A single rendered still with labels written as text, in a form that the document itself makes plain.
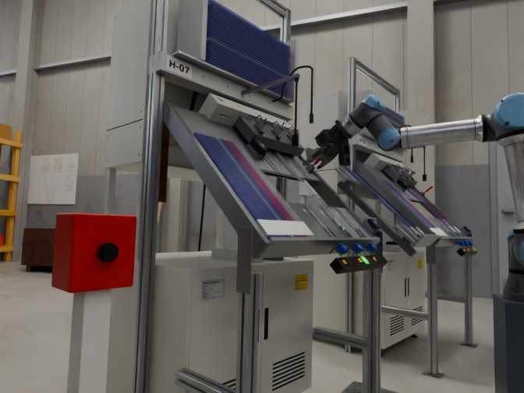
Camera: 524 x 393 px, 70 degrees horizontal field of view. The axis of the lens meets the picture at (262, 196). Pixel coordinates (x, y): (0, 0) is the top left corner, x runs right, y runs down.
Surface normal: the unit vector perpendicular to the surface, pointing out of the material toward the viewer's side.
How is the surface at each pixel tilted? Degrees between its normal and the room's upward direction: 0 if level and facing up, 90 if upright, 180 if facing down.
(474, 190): 90
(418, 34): 90
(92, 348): 90
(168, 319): 90
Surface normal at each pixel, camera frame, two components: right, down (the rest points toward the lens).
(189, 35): -0.67, -0.08
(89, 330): 0.74, -0.04
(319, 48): -0.36, -0.08
